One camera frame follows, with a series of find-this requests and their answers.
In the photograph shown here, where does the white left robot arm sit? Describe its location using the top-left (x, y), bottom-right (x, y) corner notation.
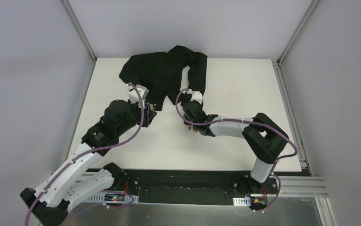
top-left (20, 100), bottom-right (157, 226)

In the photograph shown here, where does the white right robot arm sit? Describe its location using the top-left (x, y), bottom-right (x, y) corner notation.
top-left (183, 101), bottom-right (289, 193)

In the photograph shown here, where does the black shirt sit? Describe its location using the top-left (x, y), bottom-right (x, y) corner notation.
top-left (119, 45), bottom-right (208, 111)

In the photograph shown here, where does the mannequin hand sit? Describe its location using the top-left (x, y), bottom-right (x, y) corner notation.
top-left (187, 125), bottom-right (199, 135)

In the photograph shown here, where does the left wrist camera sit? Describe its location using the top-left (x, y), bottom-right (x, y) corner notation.
top-left (126, 83), bottom-right (149, 106)

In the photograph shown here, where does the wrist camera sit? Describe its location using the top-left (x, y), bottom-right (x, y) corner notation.
top-left (126, 83), bottom-right (149, 106)
top-left (186, 89), bottom-right (203, 105)

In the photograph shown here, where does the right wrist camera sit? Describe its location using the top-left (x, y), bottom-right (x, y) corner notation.
top-left (186, 89), bottom-right (203, 105)

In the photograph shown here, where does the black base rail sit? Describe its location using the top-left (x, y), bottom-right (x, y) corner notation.
top-left (83, 168), bottom-right (279, 207)

